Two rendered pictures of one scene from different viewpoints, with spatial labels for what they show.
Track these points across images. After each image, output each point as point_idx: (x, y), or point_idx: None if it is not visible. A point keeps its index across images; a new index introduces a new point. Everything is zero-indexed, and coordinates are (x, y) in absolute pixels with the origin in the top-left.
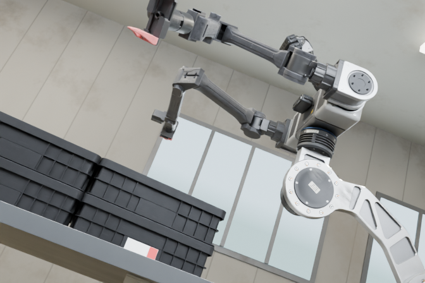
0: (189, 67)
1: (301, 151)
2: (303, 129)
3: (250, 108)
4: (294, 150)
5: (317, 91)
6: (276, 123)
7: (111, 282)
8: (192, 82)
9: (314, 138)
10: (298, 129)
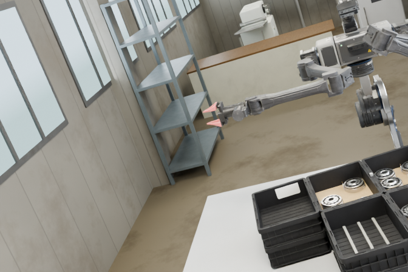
0: (343, 71)
1: (368, 78)
2: (362, 62)
3: (311, 62)
4: None
5: (345, 28)
6: (314, 60)
7: None
8: (353, 82)
9: (372, 66)
10: (346, 61)
